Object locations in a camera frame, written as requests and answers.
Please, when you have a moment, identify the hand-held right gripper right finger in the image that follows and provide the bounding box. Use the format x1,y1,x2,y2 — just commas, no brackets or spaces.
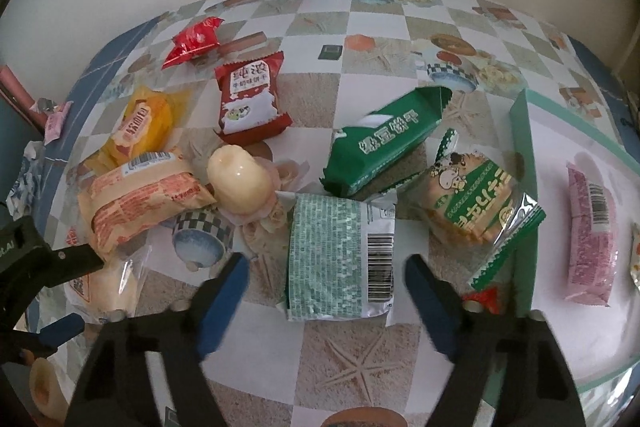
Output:
404,254,588,427

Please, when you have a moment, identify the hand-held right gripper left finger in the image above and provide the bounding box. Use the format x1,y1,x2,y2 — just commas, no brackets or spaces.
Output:
65,252,251,427

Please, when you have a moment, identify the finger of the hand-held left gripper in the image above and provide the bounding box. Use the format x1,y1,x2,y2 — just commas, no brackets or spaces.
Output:
10,313,87,361
20,218,105,289

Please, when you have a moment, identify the clear packet with cream bun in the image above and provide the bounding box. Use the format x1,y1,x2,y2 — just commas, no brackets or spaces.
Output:
62,227,151,325

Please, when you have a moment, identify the small red snack packet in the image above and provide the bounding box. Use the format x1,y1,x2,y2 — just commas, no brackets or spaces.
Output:
461,286,501,315

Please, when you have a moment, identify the cream orange print bread packet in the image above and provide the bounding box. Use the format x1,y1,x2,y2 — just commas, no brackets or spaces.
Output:
77,147,218,255

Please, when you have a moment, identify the green cow print cracker packet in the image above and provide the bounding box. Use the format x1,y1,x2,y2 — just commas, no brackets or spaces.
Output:
400,129,547,293

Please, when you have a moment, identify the green white barcode snack packet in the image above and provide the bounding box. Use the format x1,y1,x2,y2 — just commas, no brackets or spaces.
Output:
275,191,397,327

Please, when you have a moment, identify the pale cream bun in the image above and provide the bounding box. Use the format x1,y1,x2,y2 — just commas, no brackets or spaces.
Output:
206,144,276,215

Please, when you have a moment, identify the yellow snack packet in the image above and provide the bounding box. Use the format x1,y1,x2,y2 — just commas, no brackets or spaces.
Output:
82,86,191,175

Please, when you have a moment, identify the pink barcode snack packet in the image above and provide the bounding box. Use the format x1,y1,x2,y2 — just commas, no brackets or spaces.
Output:
565,161,618,307

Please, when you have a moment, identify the long dark green snack packet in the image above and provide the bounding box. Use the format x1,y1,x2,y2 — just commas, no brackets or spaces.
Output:
319,86,453,198

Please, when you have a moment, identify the teal rimmed white box tray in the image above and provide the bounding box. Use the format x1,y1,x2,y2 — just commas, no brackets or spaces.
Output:
509,88,640,398

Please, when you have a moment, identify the red white snack packet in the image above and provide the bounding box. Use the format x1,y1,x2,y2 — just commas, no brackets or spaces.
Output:
214,51,293,145

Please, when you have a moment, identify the round cream orange snack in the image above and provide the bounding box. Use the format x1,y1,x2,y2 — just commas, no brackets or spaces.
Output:
27,357,68,423

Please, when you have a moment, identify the blue white tissue pack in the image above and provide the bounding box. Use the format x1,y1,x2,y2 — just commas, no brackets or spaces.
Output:
7,142,47,214

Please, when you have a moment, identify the checkered printed tablecloth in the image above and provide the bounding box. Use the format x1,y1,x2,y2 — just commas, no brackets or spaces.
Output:
30,0,640,427

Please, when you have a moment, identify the small pink packet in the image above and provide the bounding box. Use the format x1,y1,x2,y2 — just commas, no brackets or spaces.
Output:
44,99,73,142

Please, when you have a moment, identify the pinkish brown pole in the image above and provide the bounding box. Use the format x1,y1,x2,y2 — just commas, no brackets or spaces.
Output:
0,66,46,132

